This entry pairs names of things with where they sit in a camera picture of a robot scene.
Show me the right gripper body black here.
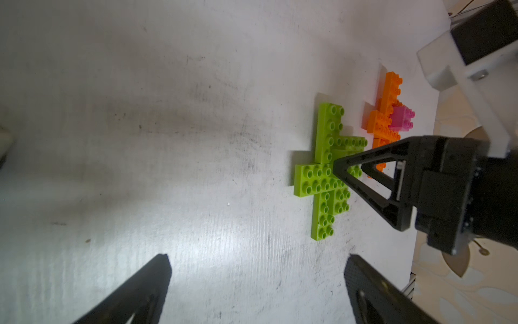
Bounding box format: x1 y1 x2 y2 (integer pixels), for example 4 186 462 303
415 136 517 255

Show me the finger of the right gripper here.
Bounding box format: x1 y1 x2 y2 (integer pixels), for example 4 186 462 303
333 136 423 232

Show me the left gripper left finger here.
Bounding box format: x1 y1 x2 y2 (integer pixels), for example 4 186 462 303
76 254 172 323

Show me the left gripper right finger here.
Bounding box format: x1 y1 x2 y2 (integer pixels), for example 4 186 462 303
344 255 437 323

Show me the orange brick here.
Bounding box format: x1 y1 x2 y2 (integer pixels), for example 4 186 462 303
371 137 392 172
367 110 401 143
378 72 403 117

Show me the pink small square brick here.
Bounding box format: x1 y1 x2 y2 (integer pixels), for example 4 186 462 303
389 105 415 132

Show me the green brick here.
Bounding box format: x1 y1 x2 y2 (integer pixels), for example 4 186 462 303
329 176 352 215
311 192 335 241
315 103 345 164
294 163 346 197
331 136 368 161

